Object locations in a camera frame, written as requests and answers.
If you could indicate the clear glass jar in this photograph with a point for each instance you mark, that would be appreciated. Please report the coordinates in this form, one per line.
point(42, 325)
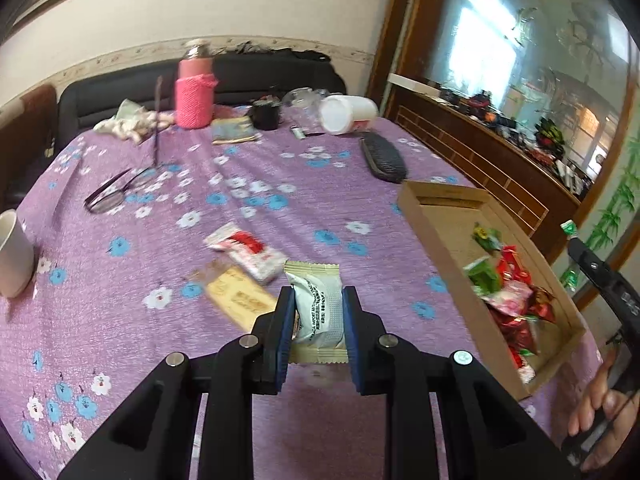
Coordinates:
point(300, 97)

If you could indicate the black cup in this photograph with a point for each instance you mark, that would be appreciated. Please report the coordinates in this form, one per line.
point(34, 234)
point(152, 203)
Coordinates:
point(265, 115)

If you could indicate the person's right hand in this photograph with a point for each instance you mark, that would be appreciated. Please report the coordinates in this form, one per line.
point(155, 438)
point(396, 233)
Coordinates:
point(587, 405)

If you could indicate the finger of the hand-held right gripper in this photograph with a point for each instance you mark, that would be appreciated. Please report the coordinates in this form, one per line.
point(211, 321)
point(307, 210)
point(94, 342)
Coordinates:
point(585, 257)

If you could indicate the black glasses case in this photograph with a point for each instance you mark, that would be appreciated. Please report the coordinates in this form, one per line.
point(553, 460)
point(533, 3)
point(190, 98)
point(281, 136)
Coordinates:
point(382, 157)

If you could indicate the white packet red print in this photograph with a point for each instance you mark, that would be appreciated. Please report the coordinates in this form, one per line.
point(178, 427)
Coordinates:
point(240, 247)

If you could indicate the bottle with pink knit sleeve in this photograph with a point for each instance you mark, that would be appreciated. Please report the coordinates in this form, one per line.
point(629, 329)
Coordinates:
point(196, 95)

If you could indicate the dark clothes on sofa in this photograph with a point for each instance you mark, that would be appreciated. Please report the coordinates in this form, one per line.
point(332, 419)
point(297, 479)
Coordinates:
point(300, 55)

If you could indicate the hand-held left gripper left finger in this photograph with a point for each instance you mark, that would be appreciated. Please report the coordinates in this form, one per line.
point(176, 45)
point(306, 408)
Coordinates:
point(286, 335)

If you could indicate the small red foil packet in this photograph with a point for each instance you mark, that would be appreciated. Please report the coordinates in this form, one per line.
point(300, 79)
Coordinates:
point(520, 365)

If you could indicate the black eyeglasses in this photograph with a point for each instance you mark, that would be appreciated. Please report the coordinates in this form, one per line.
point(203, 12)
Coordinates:
point(107, 200)

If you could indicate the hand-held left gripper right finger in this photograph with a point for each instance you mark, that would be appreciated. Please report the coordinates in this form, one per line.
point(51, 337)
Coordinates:
point(352, 345)

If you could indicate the small green yellow packet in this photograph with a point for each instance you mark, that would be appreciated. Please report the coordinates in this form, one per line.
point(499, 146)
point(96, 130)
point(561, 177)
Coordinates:
point(486, 237)

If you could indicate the small black stick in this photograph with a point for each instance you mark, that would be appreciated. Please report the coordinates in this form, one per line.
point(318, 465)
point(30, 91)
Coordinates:
point(315, 134)

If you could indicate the pale green white packet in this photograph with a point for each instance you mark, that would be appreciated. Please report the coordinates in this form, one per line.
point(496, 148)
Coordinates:
point(317, 300)

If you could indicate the cream yellow biscuit packet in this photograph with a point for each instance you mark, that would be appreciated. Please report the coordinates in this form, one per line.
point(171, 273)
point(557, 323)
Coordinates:
point(235, 295)

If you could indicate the cardboard box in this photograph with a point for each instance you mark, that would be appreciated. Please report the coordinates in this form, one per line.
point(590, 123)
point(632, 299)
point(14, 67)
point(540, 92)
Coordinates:
point(445, 225)

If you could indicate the white lighter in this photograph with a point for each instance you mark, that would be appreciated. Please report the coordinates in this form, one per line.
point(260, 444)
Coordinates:
point(297, 132)

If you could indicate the flat white box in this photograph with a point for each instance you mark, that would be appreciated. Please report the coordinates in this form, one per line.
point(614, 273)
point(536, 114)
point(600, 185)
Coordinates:
point(410, 84)

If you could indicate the assorted items on ledge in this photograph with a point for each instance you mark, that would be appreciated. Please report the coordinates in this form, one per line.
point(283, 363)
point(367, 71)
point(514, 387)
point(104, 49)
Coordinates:
point(545, 135)

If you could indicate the green bamboo wall decal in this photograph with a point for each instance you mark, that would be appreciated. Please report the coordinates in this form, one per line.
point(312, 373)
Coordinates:
point(620, 200)

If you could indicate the white plastic jar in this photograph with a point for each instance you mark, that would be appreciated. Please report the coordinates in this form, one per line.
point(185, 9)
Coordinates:
point(345, 112)

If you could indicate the small notebook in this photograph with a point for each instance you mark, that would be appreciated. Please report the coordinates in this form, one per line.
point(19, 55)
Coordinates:
point(232, 131)

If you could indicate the brown chair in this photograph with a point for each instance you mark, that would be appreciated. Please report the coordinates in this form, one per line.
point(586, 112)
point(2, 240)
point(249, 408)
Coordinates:
point(30, 125)

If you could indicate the red packet black yellow label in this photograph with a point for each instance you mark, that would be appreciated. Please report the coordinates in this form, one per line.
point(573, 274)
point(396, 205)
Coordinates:
point(507, 257)

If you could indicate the bright red long packet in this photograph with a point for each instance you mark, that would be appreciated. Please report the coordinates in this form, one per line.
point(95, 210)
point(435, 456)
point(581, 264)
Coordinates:
point(522, 275)

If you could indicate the wooden partition cabinet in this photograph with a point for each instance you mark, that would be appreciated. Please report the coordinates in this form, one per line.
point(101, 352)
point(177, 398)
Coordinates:
point(475, 140)

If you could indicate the white mug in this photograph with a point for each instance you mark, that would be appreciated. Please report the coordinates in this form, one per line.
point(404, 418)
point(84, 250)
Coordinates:
point(15, 255)

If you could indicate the black sofa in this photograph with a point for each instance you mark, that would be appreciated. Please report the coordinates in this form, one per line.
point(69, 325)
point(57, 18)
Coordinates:
point(100, 95)

